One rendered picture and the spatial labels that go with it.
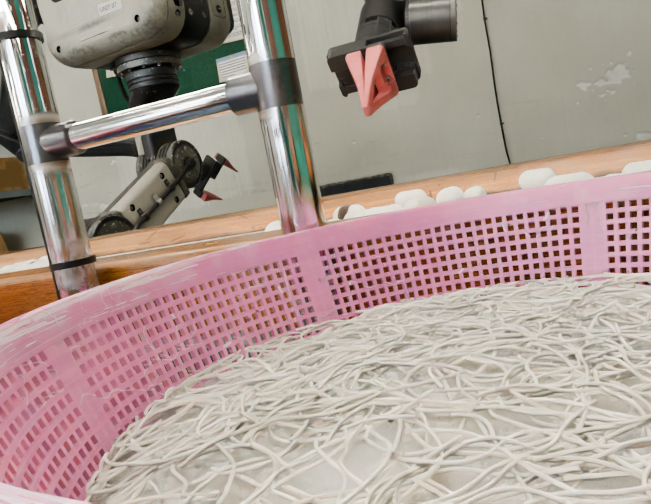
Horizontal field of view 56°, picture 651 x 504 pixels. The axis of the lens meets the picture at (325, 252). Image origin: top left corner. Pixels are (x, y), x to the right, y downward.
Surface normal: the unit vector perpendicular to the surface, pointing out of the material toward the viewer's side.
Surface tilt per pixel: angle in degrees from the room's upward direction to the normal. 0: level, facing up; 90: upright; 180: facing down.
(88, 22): 90
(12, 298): 90
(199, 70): 90
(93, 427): 72
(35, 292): 90
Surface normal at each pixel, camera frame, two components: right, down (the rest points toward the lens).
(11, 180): 0.93, -0.14
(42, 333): 0.90, -0.42
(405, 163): -0.29, 0.18
